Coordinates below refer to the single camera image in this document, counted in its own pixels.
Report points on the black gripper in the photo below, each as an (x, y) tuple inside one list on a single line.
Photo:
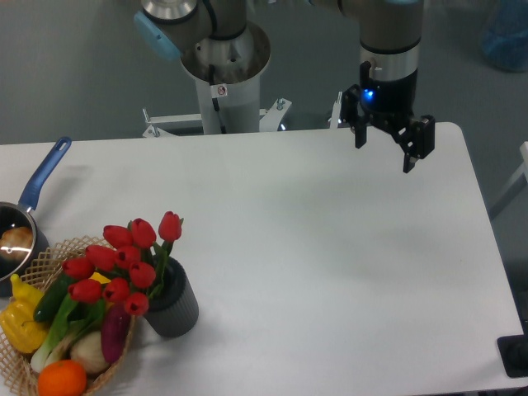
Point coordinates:
[(394, 99)]

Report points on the red tulip bouquet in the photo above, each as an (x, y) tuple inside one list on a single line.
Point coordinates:
[(135, 260)]

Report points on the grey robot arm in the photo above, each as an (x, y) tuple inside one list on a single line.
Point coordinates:
[(390, 31)]

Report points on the dark grey ribbed vase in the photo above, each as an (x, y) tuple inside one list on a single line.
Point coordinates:
[(176, 311)]

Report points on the blue plastic bag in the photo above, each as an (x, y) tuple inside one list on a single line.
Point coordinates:
[(504, 37)]

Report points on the black device at edge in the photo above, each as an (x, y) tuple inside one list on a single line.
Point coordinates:
[(513, 352)]

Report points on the yellow fruit piece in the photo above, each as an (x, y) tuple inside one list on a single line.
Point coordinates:
[(103, 280)]

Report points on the purple eggplant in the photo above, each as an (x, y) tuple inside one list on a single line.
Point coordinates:
[(114, 331)]

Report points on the green bok choy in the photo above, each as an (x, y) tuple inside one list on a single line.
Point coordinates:
[(73, 321)]

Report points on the beige onion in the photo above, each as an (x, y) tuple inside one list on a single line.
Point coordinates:
[(87, 352)]

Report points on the green cucumber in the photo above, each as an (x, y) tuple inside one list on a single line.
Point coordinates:
[(49, 304)]

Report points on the bread roll in pan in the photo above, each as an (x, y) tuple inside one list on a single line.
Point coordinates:
[(16, 244)]

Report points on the orange fruit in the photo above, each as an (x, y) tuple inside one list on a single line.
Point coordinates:
[(64, 377)]

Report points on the yellow bell pepper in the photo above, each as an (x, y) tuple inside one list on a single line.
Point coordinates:
[(17, 320)]

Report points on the woven wicker basket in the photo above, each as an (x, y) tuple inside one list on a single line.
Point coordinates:
[(16, 373)]

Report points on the white furniture frame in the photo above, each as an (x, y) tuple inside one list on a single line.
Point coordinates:
[(512, 188)]

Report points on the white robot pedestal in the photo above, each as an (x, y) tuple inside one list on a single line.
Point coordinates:
[(227, 76)]

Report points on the blue handled saucepan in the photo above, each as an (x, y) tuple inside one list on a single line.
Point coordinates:
[(20, 214)]

